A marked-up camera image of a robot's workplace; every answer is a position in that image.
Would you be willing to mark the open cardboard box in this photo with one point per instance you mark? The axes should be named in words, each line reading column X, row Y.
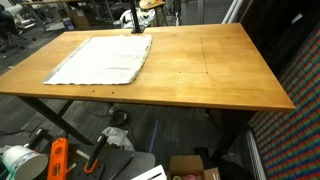
column 186, row 163

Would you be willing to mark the crumpled white cloth pile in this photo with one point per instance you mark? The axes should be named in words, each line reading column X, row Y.
column 146, row 18

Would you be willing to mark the black perforated board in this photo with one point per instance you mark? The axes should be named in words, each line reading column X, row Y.
column 113, row 159

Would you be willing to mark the black bag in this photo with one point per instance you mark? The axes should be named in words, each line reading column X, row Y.
column 236, row 171

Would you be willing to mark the white ribbed rail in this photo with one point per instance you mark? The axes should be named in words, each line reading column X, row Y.
column 255, row 156

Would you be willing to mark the crumpled white plastic bag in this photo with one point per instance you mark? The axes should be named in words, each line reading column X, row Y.
column 116, row 136

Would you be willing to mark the black pen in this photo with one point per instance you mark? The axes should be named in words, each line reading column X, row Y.
column 121, row 166

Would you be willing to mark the large brown cardboard box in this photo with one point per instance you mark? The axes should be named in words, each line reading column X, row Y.
column 79, row 17

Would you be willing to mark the blue floor tape strip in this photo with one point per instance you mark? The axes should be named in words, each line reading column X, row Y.
column 153, row 136

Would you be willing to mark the black office chair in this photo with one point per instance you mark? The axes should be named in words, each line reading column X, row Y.
column 8, row 25

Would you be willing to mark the round wooden stool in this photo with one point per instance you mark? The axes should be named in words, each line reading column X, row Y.
column 151, row 4

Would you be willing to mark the white vertical pipes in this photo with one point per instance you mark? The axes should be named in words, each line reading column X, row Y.
column 233, row 10

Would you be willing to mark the white cloth towel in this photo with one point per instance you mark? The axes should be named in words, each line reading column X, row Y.
column 103, row 60

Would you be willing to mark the white plastic bucket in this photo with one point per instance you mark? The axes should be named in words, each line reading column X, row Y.
column 23, row 161

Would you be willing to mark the white flat box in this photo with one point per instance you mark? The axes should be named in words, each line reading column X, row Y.
column 150, row 174

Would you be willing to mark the black orange bar clamp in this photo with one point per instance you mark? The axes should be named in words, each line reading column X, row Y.
column 95, row 155

